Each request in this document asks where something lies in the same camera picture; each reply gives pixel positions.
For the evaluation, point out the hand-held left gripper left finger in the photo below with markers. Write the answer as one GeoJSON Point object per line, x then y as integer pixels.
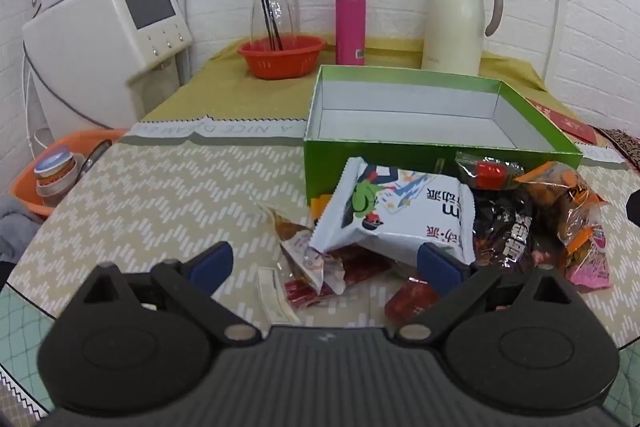
{"type": "Point", "coordinates": [212, 259]}

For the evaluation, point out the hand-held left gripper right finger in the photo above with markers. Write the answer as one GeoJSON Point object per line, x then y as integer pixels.
{"type": "Point", "coordinates": [435, 264]}

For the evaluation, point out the white snack packet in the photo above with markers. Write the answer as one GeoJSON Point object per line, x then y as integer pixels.
{"type": "Point", "coordinates": [400, 217]}

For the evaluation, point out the clear packet with red label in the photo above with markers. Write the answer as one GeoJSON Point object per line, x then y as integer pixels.
{"type": "Point", "coordinates": [490, 172]}

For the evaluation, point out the green cardboard box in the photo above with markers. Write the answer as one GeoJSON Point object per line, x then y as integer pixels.
{"type": "Point", "coordinates": [400, 122]}

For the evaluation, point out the red jelly packet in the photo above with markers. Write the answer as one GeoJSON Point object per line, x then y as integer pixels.
{"type": "Point", "coordinates": [407, 299]}

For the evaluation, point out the chevron patterned table cover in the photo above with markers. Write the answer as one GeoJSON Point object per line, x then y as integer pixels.
{"type": "Point", "coordinates": [175, 197]}

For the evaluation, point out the dark red snack packet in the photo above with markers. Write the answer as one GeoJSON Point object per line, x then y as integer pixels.
{"type": "Point", "coordinates": [360, 268]}

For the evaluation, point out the black snack packet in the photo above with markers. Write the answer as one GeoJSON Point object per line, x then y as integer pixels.
{"type": "Point", "coordinates": [505, 227]}

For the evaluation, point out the clear packet with brown snack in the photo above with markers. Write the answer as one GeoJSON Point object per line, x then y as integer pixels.
{"type": "Point", "coordinates": [300, 252]}

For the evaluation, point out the red striped snack packet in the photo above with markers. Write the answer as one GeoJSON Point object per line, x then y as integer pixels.
{"type": "Point", "coordinates": [302, 296]}

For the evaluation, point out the yellow orange snack packet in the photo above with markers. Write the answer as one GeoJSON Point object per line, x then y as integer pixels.
{"type": "Point", "coordinates": [321, 206]}

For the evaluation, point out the pink snack packet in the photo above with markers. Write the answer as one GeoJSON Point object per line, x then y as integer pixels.
{"type": "Point", "coordinates": [592, 267]}

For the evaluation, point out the grey metal tool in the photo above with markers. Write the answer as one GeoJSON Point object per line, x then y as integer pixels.
{"type": "Point", "coordinates": [92, 157]}

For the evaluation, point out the yellow tablecloth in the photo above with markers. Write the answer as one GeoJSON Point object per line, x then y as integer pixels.
{"type": "Point", "coordinates": [225, 92]}

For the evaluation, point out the jar with blue lid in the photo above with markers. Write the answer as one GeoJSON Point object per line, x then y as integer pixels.
{"type": "Point", "coordinates": [52, 159]}

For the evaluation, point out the red envelope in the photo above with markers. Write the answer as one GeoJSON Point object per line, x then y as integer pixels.
{"type": "Point", "coordinates": [570, 124]}

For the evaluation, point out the orange plastic basin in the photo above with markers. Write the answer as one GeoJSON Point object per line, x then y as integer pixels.
{"type": "Point", "coordinates": [22, 194]}

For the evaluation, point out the grey cloth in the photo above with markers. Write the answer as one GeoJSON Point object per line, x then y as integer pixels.
{"type": "Point", "coordinates": [12, 227]}

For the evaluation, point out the red plastic basket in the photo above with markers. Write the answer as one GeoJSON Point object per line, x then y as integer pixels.
{"type": "Point", "coordinates": [280, 62]}

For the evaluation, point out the patterned blanket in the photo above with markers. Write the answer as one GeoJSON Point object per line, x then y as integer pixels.
{"type": "Point", "coordinates": [625, 144]}

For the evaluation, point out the cream thermos jug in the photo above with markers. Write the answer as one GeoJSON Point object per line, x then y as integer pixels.
{"type": "Point", "coordinates": [452, 27]}

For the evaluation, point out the white water dispenser with screen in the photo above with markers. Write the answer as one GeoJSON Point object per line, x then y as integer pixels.
{"type": "Point", "coordinates": [100, 47]}

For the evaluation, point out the black chopstick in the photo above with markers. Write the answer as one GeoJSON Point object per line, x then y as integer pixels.
{"type": "Point", "coordinates": [267, 7]}
{"type": "Point", "coordinates": [269, 24]}

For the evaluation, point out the pink thermos bottle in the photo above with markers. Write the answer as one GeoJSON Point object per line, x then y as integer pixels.
{"type": "Point", "coordinates": [350, 22]}

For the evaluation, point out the glass carafe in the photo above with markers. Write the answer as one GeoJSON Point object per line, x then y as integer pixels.
{"type": "Point", "coordinates": [286, 7]}

